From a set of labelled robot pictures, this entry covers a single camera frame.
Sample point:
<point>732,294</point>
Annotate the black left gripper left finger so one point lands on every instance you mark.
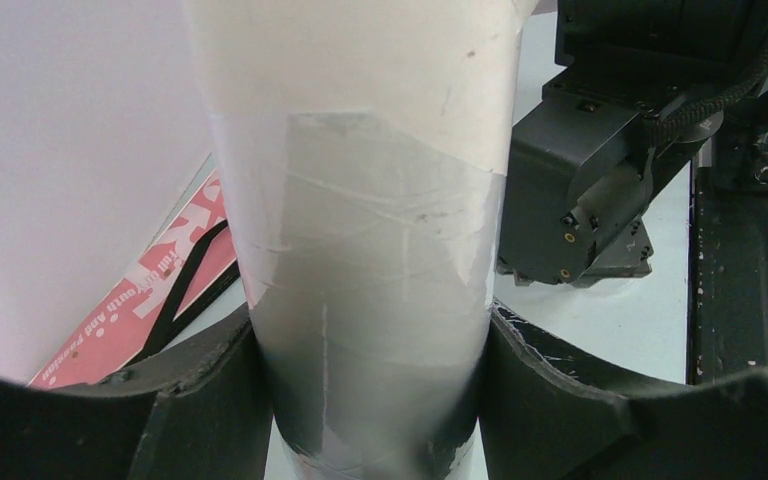
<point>199,410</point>

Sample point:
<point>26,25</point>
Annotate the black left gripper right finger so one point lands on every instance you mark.
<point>550,410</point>

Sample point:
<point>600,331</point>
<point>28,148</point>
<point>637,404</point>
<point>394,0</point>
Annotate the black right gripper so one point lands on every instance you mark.
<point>579,181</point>

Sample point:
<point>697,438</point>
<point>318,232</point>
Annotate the white shuttlecock tube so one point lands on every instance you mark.
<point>362,148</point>

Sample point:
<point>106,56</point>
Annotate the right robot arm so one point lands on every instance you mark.
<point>643,85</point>

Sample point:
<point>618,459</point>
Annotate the pink sport racket bag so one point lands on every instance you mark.
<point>117,329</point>

